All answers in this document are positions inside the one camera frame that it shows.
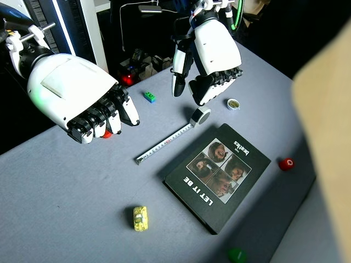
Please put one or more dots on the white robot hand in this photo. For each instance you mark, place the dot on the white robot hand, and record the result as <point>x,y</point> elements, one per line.
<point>216,46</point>
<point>71,82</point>

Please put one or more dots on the grey tape measure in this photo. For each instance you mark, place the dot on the grey tape measure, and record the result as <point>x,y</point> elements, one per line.
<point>201,116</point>

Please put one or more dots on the black Let It Be album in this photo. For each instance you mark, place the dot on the black Let It Be album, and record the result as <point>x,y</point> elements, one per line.
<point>175,182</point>

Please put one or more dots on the red glowing device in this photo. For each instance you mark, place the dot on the red glowing device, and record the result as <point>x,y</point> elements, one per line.
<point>127,80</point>

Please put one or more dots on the white column with black strips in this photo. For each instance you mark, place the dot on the white column with black strips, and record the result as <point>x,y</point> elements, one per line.
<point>90,27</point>

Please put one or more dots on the small white soup cup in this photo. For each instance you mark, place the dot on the small white soup cup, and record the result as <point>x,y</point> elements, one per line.
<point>233,104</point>

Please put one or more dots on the red heart block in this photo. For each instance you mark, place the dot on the red heart block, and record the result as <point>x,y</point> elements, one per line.
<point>107,134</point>

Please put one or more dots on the grey adapter box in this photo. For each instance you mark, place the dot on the grey adapter box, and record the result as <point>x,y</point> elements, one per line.
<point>150,8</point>

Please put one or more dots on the green and blue toy brick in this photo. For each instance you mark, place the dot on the green and blue toy brick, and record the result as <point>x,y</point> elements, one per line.
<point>149,97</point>

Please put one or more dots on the grey table cloth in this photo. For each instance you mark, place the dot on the grey table cloth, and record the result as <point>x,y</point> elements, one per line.
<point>82,191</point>

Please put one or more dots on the large pale board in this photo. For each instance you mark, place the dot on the large pale board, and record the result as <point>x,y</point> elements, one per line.
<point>329,109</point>

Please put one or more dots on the red toy apple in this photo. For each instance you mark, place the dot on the red toy apple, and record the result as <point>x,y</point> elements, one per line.
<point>286,164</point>

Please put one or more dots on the green round toy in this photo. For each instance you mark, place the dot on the green round toy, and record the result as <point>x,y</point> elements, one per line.
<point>237,254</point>

